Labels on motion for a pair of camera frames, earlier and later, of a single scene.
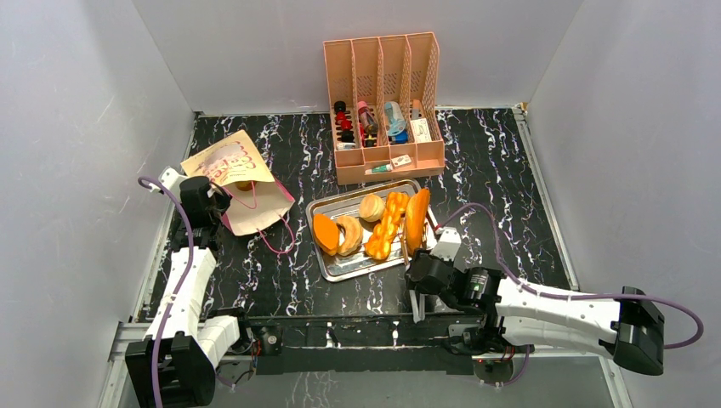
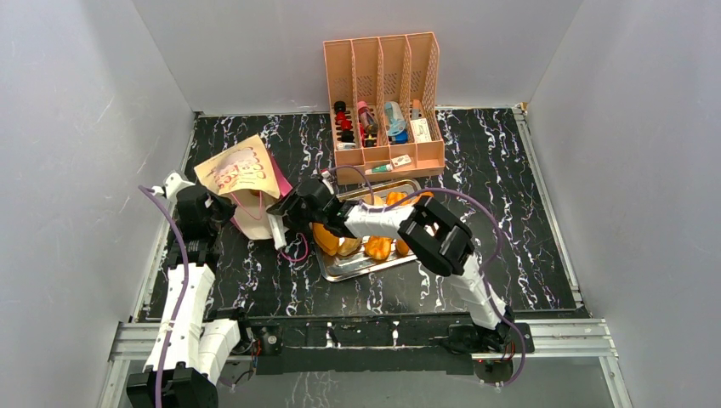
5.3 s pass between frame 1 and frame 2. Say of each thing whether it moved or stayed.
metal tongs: moved
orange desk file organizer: stayed
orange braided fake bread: stayed
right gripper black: moved
